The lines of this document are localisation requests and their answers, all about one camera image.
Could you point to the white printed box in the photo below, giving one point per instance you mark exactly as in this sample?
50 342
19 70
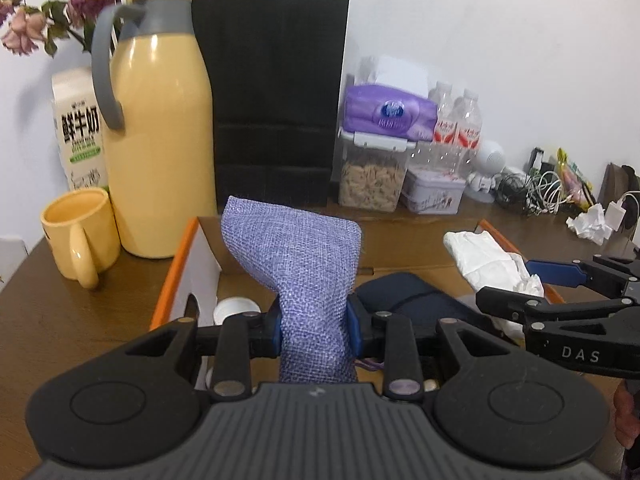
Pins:
10 260

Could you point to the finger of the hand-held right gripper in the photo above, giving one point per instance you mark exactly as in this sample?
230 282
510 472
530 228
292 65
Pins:
555 271
505 302

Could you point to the brown bag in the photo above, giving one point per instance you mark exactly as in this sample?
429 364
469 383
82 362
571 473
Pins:
617 180

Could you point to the white robot figure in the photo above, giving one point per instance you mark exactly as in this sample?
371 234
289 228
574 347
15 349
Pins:
487 157

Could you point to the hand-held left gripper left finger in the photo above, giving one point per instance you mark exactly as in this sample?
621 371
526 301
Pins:
272 330

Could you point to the navy zip case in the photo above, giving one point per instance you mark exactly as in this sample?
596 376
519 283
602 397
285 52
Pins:
415 300

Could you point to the white cloth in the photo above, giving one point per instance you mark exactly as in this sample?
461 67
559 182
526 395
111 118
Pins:
480 255

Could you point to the black paper bag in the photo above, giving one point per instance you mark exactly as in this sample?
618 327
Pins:
275 85

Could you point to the crumpled white tissue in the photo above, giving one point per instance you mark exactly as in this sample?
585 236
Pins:
590 222

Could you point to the yellow mug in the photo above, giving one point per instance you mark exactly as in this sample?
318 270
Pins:
85 230

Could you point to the red cardboard box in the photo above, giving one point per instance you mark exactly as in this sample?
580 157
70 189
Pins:
400 255

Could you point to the small water bottle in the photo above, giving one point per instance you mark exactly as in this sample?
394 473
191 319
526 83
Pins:
470 130
444 120

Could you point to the white milk carton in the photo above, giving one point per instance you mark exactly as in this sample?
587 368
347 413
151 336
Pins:
80 135

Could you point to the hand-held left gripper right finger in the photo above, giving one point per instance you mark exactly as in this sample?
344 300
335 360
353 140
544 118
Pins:
352 325

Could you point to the yellow thermos jug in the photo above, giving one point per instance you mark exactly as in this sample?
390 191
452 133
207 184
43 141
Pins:
160 135

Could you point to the black power adapter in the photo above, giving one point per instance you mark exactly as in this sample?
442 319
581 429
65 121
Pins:
535 160

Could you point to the purple tissue pack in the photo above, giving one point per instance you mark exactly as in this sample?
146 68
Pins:
385 112

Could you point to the large white screw cap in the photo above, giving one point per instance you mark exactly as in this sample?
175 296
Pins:
235 306

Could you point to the white charger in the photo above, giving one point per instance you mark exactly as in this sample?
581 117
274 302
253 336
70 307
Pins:
617 215

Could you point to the clear seed container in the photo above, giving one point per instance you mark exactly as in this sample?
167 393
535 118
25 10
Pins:
370 180

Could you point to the pale metal tin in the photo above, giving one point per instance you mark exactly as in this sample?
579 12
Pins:
432 192

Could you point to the colourful snack packets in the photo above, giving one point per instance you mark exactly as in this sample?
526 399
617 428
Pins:
570 180

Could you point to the dried pink roses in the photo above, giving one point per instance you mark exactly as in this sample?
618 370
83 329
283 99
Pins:
22 30

